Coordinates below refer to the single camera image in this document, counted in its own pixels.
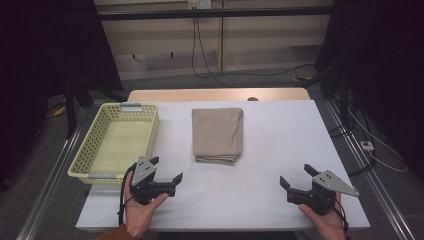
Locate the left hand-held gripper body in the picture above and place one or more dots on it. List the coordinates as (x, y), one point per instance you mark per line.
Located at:
(143, 173)

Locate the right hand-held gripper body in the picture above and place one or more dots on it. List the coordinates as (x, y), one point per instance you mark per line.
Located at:
(320, 193)

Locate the yellow perforated plastic basket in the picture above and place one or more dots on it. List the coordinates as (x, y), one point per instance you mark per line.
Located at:
(116, 143)

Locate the beige cloth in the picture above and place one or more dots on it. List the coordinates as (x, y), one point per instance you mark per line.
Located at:
(217, 135)

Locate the person's right hand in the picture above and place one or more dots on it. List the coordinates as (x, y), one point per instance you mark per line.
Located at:
(325, 221)

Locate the person's left hand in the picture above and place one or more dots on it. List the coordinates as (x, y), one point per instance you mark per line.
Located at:
(140, 213)

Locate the white table mat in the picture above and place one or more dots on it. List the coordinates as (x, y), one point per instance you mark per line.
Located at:
(273, 156)

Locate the white power strip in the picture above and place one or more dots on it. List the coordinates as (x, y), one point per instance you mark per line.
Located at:
(367, 145)

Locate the black metal stand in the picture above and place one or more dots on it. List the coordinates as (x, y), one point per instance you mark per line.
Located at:
(343, 96)
(70, 106)

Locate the dark round table grommet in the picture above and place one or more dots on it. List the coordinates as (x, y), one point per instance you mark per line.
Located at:
(252, 99)

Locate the wooden table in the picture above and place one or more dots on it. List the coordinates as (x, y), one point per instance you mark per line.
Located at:
(216, 94)

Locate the black curtain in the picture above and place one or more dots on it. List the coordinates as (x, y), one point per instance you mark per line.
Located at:
(40, 66)
(386, 66)

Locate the black horizontal metal bar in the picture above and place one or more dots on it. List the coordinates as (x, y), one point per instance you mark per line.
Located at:
(213, 13)

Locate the aluminium floor rail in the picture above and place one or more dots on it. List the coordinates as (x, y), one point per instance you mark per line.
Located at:
(370, 180)
(50, 186)

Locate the white wall socket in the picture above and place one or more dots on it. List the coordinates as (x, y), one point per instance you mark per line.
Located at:
(199, 4)

